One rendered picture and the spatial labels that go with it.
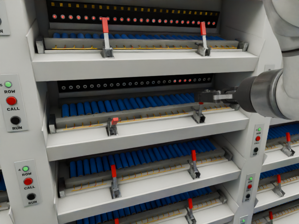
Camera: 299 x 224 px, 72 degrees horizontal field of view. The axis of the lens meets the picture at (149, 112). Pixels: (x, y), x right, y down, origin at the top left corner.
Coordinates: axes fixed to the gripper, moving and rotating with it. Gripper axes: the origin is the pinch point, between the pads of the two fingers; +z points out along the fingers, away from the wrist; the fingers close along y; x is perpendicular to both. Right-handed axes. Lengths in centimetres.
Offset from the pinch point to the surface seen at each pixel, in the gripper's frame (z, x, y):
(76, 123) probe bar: 7.2, -4.4, -35.3
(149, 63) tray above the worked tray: -2.2, 9.4, -16.9
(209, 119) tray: 3.8, -7.5, 3.9
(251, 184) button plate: 8.0, -34.6, 23.3
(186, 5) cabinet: 12.8, 30.9, 3.5
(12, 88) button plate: -1.8, 5.3, -46.7
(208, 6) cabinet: 12.8, 31.2, 12.2
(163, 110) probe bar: 7.3, -3.3, -9.9
